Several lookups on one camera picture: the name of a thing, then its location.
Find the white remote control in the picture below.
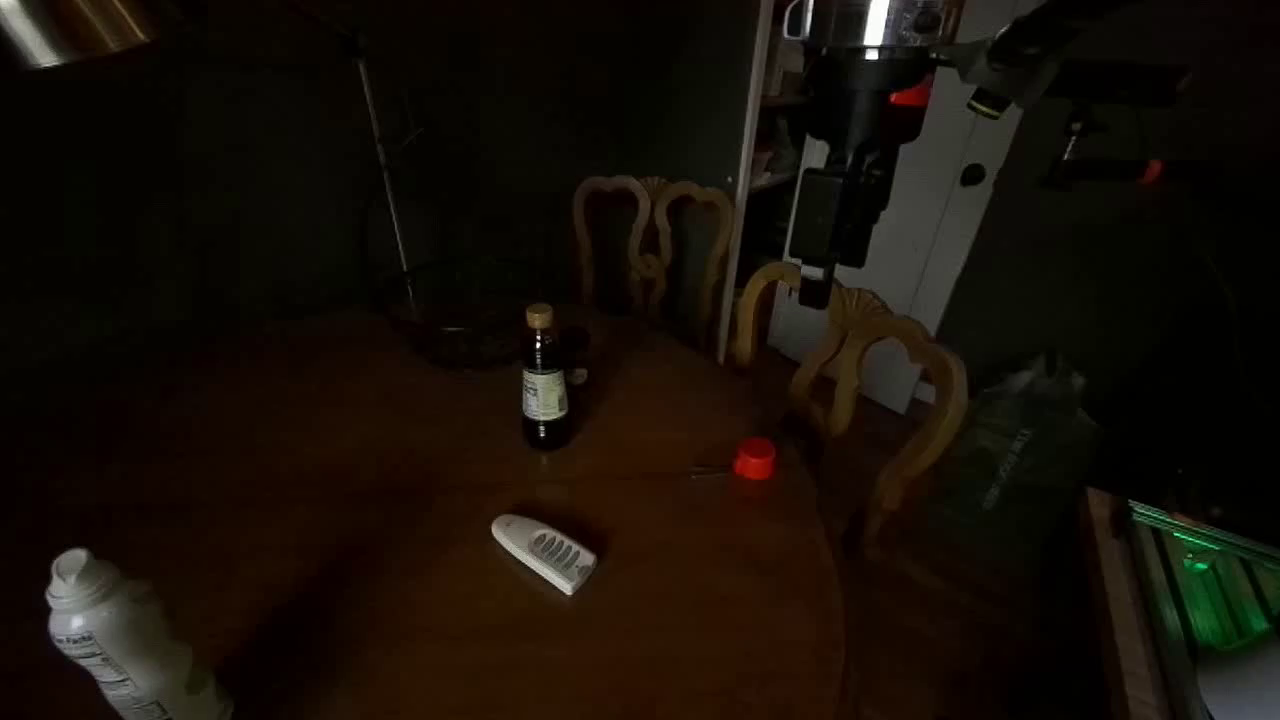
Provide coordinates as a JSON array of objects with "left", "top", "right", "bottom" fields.
[{"left": 488, "top": 511, "right": 596, "bottom": 595}]

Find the thin metal stand pole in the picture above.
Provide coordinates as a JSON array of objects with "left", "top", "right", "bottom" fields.
[{"left": 347, "top": 36, "right": 419, "bottom": 319}]

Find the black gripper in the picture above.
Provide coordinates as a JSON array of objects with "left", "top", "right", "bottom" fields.
[{"left": 793, "top": 148, "right": 894, "bottom": 307}]

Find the clear plastic bag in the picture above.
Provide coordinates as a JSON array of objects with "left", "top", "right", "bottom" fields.
[{"left": 955, "top": 351, "right": 1102, "bottom": 511}]

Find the wooden chair left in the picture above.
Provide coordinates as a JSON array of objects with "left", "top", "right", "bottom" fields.
[{"left": 573, "top": 177, "right": 737, "bottom": 347}]

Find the green plastic container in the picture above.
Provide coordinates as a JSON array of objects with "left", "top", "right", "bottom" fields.
[{"left": 1129, "top": 501, "right": 1280, "bottom": 656}]

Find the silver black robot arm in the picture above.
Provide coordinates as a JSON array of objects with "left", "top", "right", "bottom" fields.
[{"left": 779, "top": 0, "right": 1114, "bottom": 307}]

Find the white plastic bottle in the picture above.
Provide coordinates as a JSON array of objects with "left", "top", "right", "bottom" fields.
[{"left": 46, "top": 547, "right": 234, "bottom": 720}]

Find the wooden chair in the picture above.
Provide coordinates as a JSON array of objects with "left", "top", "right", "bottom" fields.
[
  {"left": 785, "top": 282, "right": 970, "bottom": 542},
  {"left": 573, "top": 177, "right": 737, "bottom": 347}
]

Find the dark glass bottle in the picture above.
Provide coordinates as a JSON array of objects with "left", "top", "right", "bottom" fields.
[{"left": 521, "top": 302, "right": 573, "bottom": 453}]

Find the red bottle cap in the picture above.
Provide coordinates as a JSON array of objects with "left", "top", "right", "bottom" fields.
[{"left": 734, "top": 436, "right": 777, "bottom": 485}]

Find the wooden chair right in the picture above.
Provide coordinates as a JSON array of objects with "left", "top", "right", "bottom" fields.
[{"left": 785, "top": 282, "right": 970, "bottom": 542}]

